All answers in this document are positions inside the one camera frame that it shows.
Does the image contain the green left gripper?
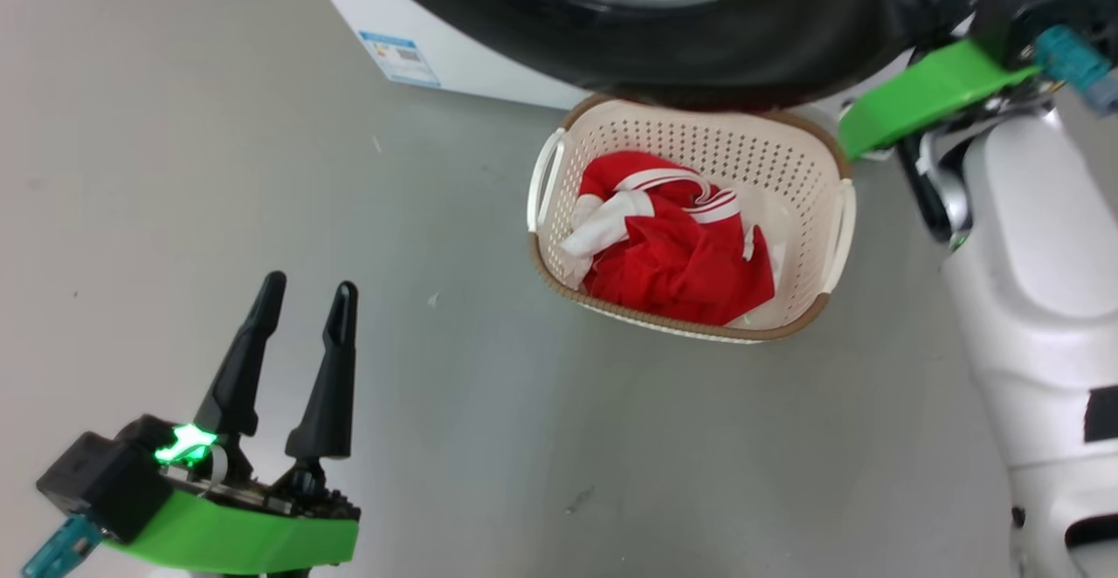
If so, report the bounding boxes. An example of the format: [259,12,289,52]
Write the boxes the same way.
[100,271,361,575]

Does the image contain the teal right camera connector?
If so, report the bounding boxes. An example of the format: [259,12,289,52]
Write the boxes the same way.
[1035,25,1118,116]

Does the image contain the red and white garment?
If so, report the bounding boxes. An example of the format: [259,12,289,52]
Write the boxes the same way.
[562,150,776,327]

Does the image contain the teal left camera connector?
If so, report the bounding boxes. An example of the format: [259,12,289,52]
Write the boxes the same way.
[22,515,101,578]

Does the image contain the teal camera connector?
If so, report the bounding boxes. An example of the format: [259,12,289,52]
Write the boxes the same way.
[1035,25,1118,116]
[22,515,101,578]

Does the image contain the cream perforated basket brown rim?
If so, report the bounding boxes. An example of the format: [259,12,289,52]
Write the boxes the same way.
[527,93,857,345]

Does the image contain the blue energy label sticker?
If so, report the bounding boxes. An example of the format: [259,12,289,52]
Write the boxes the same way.
[358,31,442,88]

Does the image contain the white front-load washing machine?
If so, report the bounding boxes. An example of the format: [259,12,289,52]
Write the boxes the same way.
[295,0,962,116]

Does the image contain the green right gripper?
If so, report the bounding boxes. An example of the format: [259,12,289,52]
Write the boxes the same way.
[837,37,1045,162]

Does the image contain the washing machine glass door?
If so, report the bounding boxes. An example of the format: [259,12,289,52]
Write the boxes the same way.
[349,0,970,112]

